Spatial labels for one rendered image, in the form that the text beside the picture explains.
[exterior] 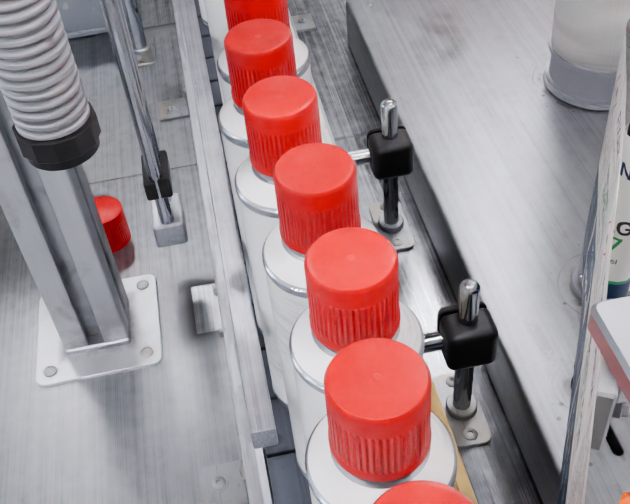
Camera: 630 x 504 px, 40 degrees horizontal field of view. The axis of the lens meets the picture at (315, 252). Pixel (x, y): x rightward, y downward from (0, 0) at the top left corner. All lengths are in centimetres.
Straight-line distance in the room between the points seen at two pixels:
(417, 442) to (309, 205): 10
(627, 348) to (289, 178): 17
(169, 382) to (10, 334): 13
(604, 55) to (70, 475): 48
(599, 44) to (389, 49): 19
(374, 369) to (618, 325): 9
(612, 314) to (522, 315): 35
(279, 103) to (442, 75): 39
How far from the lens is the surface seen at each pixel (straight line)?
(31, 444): 60
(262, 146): 38
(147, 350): 62
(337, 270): 30
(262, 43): 42
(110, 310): 60
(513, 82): 75
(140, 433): 58
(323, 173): 33
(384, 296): 30
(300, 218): 34
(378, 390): 26
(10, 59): 35
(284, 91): 38
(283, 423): 51
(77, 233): 55
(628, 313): 21
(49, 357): 64
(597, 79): 71
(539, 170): 66
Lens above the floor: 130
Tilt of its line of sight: 45 degrees down
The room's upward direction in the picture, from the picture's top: 6 degrees counter-clockwise
